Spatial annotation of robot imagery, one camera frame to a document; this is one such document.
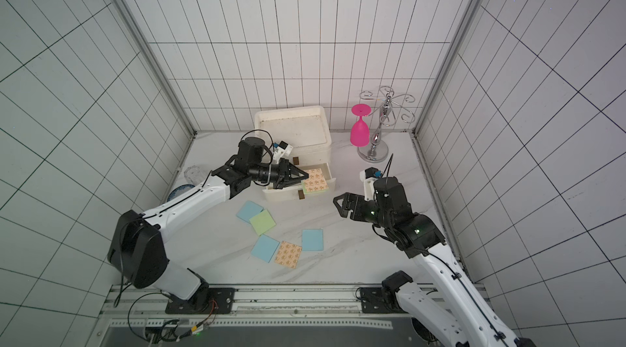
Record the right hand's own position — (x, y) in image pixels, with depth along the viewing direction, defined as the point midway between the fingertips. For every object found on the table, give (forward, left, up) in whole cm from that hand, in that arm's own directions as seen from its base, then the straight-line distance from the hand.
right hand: (335, 202), depth 70 cm
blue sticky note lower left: (-7, +24, -22) cm, 33 cm away
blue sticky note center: (-4, +7, -22) cm, 24 cm away
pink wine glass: (+35, -10, -7) cm, 37 cm away
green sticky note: (+2, +27, -22) cm, 35 cm away
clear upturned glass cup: (+17, +56, -14) cm, 60 cm away
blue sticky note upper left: (+6, +33, -20) cm, 39 cm away
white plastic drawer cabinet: (+29, +12, +2) cm, 31 cm away
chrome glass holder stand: (+39, -20, +4) cm, 44 cm away
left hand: (+6, +10, +2) cm, 12 cm away
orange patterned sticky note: (+6, +6, +1) cm, 8 cm away
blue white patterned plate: (+11, +61, -17) cm, 65 cm away
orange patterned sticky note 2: (-9, +15, -22) cm, 28 cm away
